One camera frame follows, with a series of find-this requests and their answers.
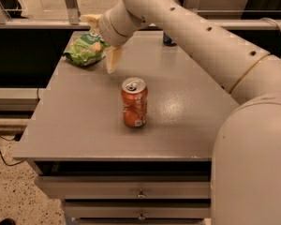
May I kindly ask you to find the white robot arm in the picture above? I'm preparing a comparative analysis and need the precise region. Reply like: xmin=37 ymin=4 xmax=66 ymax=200
xmin=83 ymin=0 xmax=281 ymax=225

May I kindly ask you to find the black shoe tip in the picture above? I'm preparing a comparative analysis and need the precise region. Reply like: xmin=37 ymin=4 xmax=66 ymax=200
xmin=0 ymin=218 xmax=16 ymax=225

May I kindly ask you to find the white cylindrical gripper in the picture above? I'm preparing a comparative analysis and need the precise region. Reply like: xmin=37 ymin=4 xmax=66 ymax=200
xmin=80 ymin=1 xmax=149 ymax=73

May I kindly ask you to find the black floor cable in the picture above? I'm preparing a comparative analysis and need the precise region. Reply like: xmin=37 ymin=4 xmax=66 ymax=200
xmin=0 ymin=115 xmax=25 ymax=168

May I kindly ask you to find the green rice chip bag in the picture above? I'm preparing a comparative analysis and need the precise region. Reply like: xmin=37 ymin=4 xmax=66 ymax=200
xmin=63 ymin=31 xmax=109 ymax=67

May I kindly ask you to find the top grey drawer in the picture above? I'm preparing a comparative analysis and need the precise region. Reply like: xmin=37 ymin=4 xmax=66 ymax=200
xmin=35 ymin=176 xmax=211 ymax=200

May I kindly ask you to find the metal railing frame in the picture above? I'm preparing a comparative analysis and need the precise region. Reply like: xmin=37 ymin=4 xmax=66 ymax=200
xmin=0 ymin=0 xmax=265 ymax=30

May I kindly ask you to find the orange soda can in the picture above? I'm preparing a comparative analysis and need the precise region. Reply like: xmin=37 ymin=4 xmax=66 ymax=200
xmin=121 ymin=77 xmax=148 ymax=128

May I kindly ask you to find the grey drawer cabinet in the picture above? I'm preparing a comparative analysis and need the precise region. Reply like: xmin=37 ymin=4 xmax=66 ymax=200
xmin=13 ymin=32 xmax=236 ymax=225

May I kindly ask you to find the grey drawer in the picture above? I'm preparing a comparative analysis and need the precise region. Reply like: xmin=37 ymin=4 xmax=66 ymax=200
xmin=62 ymin=200 xmax=211 ymax=219
xmin=35 ymin=176 xmax=211 ymax=200

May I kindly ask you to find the blue pepsi can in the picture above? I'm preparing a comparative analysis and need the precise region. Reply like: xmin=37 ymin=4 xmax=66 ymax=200
xmin=163 ymin=33 xmax=176 ymax=47

